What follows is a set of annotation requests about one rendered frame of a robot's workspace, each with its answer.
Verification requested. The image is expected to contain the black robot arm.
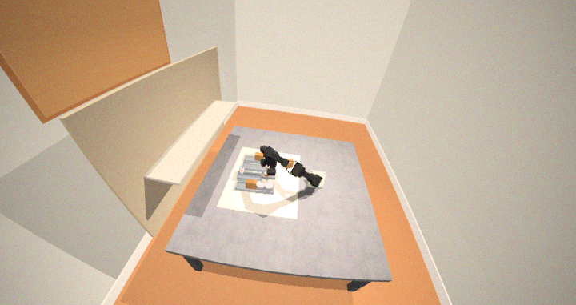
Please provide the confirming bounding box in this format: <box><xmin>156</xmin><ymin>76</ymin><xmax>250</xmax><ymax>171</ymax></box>
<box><xmin>259</xmin><ymin>145</ymin><xmax>322</xmax><ymax>187</ymax></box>

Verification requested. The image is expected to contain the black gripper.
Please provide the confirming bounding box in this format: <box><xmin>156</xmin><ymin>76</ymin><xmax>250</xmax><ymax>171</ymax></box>
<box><xmin>266</xmin><ymin>160</ymin><xmax>277</xmax><ymax>176</ymax></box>

